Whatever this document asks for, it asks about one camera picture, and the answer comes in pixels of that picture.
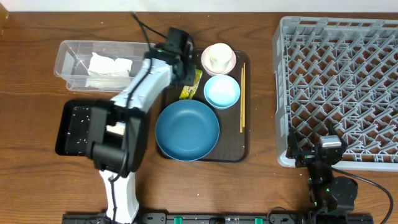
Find cream cup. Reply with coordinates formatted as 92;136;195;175
209;43;233;72

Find yellow green snack wrapper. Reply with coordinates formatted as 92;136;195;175
179;69;203;100

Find small light blue bowl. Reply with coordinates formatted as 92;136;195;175
203;75;241;110

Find white napkin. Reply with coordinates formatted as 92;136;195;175
85;52;132;88

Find large dark blue plate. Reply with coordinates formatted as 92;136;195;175
155;100;220;161

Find white rice food scraps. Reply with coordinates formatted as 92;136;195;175
67;107;127;147

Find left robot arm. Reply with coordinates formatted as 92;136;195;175
86;27;195;223

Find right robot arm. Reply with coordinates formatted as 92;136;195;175
287;126;358;223

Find grey dishwasher rack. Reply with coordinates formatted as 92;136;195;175
272;17;397;172

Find clear plastic waste bin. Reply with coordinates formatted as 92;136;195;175
54;40;149;92

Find black food waste tray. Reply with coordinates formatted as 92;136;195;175
54;99;149;157

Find pink bowl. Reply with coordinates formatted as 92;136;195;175
201;46;237;76

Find dark brown serving tray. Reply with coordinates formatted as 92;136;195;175
156;48;251;164

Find left wooden chopstick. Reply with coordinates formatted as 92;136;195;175
239;68;244;133

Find wooden chopstick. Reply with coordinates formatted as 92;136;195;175
239;68;244;133
242;63;246;128

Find right wooden chopstick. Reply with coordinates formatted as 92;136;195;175
242;63;246;128

